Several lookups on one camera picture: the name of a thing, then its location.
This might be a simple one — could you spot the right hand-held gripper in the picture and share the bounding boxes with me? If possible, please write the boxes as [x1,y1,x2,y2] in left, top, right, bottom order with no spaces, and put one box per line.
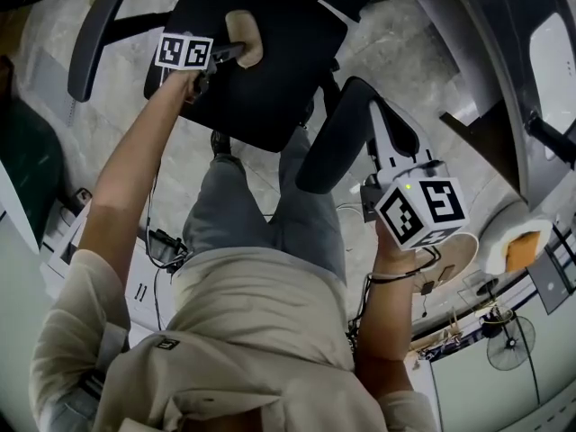
[359,98,471,251]

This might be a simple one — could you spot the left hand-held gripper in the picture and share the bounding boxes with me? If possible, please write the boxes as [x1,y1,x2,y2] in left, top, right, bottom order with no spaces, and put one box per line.
[155,33,248,99]

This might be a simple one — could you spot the beige oval object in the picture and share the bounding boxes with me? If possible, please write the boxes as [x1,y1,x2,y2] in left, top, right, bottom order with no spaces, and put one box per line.
[223,9,265,69]

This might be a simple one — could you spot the person's left forearm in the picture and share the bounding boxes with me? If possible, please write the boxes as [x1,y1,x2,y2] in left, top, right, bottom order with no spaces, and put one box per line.
[83,67,202,265]

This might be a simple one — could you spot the person's right forearm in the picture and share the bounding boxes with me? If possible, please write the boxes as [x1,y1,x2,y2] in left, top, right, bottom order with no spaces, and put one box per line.
[353,220,418,398]

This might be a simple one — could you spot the black office chair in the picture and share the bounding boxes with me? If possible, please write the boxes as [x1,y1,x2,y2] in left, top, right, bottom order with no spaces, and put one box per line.
[67,0,467,195]

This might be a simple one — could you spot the person's left black shoe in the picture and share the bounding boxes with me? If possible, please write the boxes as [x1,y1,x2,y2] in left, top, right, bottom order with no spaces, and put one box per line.
[210,129,231,157]

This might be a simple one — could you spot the round wooden side table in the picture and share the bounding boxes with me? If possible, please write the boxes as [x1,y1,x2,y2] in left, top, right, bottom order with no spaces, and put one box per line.
[411,231,481,296]

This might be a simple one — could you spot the black desk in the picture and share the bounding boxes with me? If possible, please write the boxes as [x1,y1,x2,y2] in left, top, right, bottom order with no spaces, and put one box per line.
[416,0,576,206]

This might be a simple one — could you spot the white round pouf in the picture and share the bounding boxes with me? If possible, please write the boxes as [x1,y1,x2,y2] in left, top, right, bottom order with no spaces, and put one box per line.
[479,198,554,276]

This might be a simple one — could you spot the black desk stand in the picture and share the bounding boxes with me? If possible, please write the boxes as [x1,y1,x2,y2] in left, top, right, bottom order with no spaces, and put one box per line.
[524,110,576,170]

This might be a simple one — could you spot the person's grey trousers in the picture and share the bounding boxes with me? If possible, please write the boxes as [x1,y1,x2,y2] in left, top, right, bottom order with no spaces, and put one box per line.
[182,126,347,283]

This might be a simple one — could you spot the orange cushion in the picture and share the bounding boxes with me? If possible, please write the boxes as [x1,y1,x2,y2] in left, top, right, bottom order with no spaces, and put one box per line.
[506,231,541,273]

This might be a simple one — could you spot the white oval desk pad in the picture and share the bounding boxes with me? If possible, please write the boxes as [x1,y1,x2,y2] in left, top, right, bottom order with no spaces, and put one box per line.
[528,13,576,161]

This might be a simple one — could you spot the silver laptop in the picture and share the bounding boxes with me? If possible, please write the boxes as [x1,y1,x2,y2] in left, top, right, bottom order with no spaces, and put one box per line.
[528,245,576,317]

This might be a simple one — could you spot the black waist device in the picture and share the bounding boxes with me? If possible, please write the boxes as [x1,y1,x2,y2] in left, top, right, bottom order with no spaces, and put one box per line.
[148,228,188,269]

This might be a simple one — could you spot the black standing fan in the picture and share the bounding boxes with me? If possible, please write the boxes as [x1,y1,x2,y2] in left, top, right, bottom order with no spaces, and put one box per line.
[485,315,541,404]

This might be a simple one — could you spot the dark green seat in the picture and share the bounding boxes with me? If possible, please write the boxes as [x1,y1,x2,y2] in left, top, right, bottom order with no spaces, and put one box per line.
[0,92,64,251]

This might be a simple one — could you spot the person's beige shirt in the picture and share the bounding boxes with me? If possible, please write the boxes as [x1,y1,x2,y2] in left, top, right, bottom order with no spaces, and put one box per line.
[29,245,442,432]

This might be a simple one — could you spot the white rounded table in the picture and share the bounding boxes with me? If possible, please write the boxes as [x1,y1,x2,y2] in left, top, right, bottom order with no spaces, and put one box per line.
[0,159,41,256]

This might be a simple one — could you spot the wrist strap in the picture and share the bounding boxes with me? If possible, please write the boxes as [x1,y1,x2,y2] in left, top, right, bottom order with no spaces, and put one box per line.
[367,270,418,285]

